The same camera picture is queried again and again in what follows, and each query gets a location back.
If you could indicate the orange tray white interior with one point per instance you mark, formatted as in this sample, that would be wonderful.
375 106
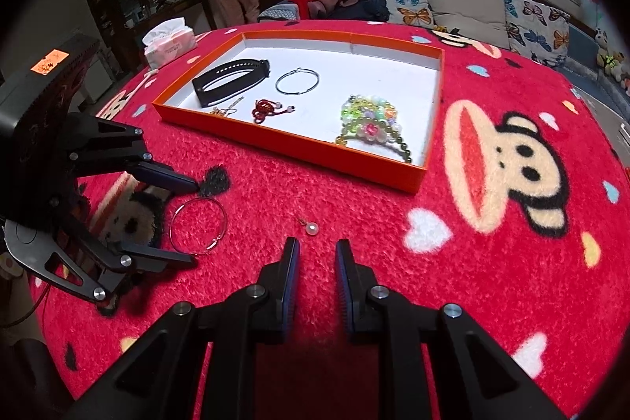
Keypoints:
406 74

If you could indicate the blue sofa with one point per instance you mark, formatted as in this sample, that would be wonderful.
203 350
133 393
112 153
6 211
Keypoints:
581 57

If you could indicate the beige cushion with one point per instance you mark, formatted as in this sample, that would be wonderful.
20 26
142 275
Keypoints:
481 20

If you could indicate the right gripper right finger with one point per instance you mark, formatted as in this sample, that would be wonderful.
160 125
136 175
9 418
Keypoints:
433 363

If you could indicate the silver hoop earring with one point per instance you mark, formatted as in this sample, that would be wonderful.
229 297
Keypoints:
197 226
297 82

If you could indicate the butterfly pillow right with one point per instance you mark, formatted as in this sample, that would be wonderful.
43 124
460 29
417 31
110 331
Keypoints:
537 31

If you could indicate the plush toys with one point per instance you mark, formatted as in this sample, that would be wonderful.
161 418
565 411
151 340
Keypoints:
611 62

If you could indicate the pink tissue pack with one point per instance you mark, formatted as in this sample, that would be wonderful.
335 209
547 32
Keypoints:
167 42

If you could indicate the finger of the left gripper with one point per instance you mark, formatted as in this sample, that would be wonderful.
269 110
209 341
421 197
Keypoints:
150 259
164 177

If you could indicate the black fitness band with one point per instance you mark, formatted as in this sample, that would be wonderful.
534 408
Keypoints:
225 81

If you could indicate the pearl ring earring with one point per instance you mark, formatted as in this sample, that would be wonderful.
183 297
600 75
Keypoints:
310 228

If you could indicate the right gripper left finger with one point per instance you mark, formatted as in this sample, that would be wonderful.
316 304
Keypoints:
199 362

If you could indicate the red knot charm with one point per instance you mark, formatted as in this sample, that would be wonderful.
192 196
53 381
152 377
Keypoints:
265 108

